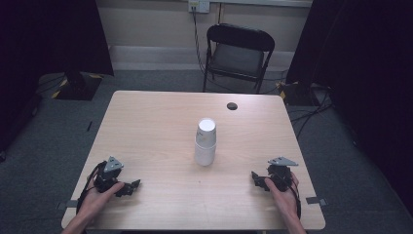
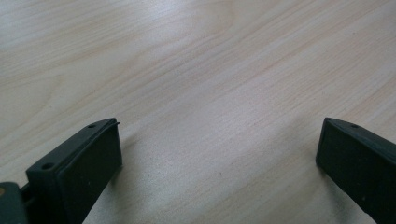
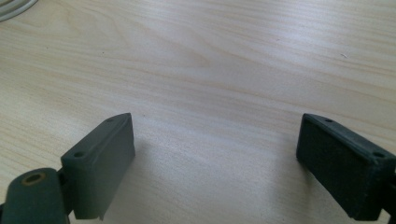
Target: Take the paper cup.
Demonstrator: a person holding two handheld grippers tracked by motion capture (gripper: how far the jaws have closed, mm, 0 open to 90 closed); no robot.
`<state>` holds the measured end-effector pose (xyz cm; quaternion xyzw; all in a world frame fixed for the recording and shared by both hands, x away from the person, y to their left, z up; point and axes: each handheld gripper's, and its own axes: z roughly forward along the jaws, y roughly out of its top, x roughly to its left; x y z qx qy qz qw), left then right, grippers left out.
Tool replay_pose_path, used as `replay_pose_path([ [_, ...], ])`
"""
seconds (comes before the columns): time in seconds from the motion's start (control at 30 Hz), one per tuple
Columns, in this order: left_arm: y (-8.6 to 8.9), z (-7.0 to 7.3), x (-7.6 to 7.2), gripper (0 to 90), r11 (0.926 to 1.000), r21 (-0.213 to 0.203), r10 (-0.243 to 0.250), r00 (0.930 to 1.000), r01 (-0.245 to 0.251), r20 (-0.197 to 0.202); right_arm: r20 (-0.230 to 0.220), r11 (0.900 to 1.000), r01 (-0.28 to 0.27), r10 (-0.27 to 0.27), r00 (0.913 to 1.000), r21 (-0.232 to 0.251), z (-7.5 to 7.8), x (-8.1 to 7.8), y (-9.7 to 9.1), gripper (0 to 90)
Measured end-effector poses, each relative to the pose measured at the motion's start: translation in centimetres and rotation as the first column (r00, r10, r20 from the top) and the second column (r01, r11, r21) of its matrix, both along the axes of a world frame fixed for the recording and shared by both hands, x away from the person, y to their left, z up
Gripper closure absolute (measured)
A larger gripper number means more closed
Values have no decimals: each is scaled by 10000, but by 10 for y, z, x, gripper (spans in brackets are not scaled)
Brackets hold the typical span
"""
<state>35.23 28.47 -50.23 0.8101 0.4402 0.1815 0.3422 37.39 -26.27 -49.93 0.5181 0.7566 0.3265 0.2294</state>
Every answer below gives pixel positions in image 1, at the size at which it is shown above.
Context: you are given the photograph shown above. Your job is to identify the black floor cables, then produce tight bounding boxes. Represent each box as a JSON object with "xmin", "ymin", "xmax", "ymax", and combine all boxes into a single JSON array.
[{"xmin": 286, "ymin": 82, "xmax": 335, "ymax": 139}]

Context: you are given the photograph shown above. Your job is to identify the black braided power cable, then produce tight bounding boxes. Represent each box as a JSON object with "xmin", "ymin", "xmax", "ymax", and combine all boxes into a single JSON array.
[{"xmin": 191, "ymin": 6, "xmax": 208, "ymax": 76}]

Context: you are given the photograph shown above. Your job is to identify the person's right hand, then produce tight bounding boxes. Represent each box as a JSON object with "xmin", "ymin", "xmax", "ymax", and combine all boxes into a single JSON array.
[{"xmin": 264, "ymin": 171, "xmax": 302, "ymax": 222}]

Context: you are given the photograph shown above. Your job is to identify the black curtain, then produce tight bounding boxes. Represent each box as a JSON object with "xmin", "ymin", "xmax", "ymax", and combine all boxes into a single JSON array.
[
  {"xmin": 0, "ymin": 0, "xmax": 115, "ymax": 154},
  {"xmin": 285, "ymin": 0, "xmax": 413, "ymax": 215}
]

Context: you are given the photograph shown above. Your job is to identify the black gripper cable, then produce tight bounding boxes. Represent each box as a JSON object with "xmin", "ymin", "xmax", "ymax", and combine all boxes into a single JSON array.
[
  {"xmin": 289, "ymin": 177, "xmax": 303, "ymax": 220},
  {"xmin": 75, "ymin": 160, "xmax": 108, "ymax": 216}
]

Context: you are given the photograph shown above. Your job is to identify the black stand base yellow tape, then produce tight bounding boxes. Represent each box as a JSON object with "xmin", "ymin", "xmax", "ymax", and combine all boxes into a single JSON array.
[
  {"xmin": 51, "ymin": 71, "xmax": 105, "ymax": 101},
  {"xmin": 276, "ymin": 80, "xmax": 320, "ymax": 106}
]

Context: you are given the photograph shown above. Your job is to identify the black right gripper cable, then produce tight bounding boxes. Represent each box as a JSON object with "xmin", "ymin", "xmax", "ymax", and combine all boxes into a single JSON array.
[{"xmin": 289, "ymin": 177, "xmax": 303, "ymax": 220}]

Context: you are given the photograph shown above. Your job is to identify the white wall socket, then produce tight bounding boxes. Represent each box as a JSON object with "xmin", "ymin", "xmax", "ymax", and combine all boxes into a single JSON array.
[{"xmin": 188, "ymin": 0, "xmax": 211, "ymax": 15}]

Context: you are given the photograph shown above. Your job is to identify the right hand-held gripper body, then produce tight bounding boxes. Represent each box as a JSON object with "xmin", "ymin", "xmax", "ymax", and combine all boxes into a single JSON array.
[{"xmin": 266, "ymin": 156, "xmax": 299, "ymax": 193}]

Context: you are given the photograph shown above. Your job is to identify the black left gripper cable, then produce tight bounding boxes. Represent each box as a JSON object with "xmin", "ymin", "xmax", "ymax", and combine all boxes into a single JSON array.
[{"xmin": 75, "ymin": 160, "xmax": 108, "ymax": 216}]

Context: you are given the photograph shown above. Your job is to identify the person's left hand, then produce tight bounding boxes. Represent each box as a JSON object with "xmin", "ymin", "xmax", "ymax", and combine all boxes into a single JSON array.
[{"xmin": 77, "ymin": 180, "xmax": 126, "ymax": 222}]

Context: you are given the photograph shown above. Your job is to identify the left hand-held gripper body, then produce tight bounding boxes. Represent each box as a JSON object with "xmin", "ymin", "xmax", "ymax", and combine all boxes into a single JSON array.
[{"xmin": 93, "ymin": 156, "xmax": 126, "ymax": 193}]

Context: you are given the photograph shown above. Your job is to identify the black folding chair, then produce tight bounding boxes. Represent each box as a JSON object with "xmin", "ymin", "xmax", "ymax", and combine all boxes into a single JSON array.
[{"xmin": 202, "ymin": 22, "xmax": 277, "ymax": 96}]

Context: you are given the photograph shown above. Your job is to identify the grey wall cable trunking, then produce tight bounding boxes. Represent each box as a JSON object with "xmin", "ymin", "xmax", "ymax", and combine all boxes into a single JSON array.
[{"xmin": 208, "ymin": 0, "xmax": 314, "ymax": 9}]

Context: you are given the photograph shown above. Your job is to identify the grey tape strip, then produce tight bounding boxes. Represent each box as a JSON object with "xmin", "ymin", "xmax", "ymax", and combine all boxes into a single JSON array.
[
  {"xmin": 56, "ymin": 199, "xmax": 80, "ymax": 211},
  {"xmin": 305, "ymin": 196, "xmax": 328, "ymax": 208}
]

